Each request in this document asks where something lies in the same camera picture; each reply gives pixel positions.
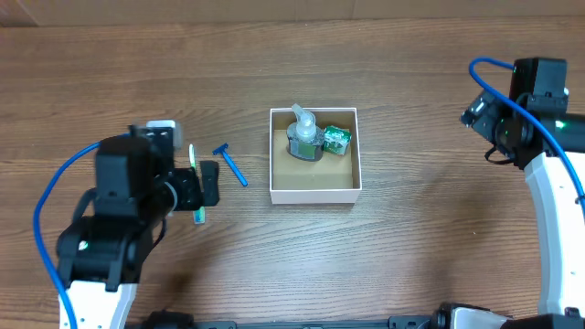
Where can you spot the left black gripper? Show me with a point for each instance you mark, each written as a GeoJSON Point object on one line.
{"type": "Point", "coordinates": [209, 180]}

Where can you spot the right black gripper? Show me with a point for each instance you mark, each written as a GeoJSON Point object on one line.
{"type": "Point", "coordinates": [480, 114]}

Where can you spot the green white toothbrush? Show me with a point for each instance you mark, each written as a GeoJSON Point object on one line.
{"type": "Point", "coordinates": [200, 214]}

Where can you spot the clear soap pump bottle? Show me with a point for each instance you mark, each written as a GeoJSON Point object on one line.
{"type": "Point", "coordinates": [305, 138]}

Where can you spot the green white soap packet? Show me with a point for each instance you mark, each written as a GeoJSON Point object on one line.
{"type": "Point", "coordinates": [336, 140]}

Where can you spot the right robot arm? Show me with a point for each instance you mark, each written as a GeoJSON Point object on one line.
{"type": "Point", "coordinates": [522, 111]}

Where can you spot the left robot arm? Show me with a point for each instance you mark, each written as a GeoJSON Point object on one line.
{"type": "Point", "coordinates": [102, 252]}

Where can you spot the blue disposable razor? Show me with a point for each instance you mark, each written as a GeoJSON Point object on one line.
{"type": "Point", "coordinates": [223, 150]}

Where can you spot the white cardboard box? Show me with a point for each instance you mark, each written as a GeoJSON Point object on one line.
{"type": "Point", "coordinates": [335, 179]}

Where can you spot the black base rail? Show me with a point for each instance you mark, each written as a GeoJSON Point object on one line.
{"type": "Point", "coordinates": [173, 320]}

